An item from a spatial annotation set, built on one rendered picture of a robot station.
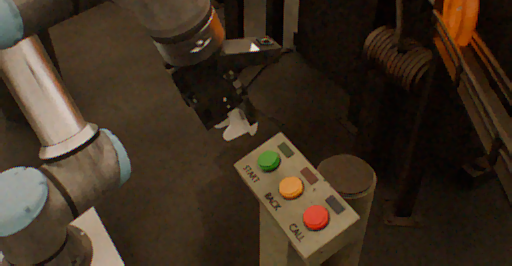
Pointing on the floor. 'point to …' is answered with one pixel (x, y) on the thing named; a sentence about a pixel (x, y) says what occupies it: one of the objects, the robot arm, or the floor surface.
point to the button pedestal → (294, 210)
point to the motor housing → (387, 93)
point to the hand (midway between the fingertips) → (253, 126)
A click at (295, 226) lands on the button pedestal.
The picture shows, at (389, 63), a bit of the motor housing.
